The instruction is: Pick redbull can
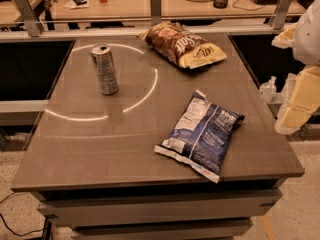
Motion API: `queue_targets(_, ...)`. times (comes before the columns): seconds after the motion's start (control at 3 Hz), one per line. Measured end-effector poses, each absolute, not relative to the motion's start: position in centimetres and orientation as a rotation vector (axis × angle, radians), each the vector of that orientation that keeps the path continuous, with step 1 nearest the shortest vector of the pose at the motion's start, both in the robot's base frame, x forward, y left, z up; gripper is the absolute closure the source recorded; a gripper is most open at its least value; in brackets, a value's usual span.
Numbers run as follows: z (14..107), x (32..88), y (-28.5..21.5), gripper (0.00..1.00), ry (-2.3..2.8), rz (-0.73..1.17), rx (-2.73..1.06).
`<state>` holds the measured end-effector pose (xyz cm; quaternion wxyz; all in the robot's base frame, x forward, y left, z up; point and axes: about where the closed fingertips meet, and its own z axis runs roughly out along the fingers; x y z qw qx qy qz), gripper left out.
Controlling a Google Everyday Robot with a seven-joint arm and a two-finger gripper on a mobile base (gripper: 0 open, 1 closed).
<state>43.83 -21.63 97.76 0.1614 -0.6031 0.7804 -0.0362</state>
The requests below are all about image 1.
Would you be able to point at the clear plastic bottle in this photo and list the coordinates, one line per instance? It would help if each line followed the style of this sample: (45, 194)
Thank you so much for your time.
(268, 90)

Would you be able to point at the silver blue redbull can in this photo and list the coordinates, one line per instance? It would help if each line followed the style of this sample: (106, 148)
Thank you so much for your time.
(102, 57)

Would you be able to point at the black mesh pen cup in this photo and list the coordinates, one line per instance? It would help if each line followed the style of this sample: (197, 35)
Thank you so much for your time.
(220, 4)

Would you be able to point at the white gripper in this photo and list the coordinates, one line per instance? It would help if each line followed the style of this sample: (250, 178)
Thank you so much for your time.
(308, 39)

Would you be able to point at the middle metal rail bracket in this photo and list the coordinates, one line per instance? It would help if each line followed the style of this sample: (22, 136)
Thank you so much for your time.
(155, 9)

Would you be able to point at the blue snack bag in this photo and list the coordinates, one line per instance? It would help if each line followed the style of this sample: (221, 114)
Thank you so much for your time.
(201, 136)

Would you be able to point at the left metal rail bracket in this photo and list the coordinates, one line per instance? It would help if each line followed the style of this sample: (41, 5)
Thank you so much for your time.
(31, 21)

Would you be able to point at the right metal rail bracket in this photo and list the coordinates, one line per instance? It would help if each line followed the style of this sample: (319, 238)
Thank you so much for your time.
(279, 18)

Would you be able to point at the metal rail bracket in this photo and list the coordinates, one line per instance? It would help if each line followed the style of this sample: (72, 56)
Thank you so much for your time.
(31, 21)
(155, 9)
(279, 18)

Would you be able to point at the brown chip bag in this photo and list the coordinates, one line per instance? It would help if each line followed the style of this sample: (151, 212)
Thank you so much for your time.
(182, 47)

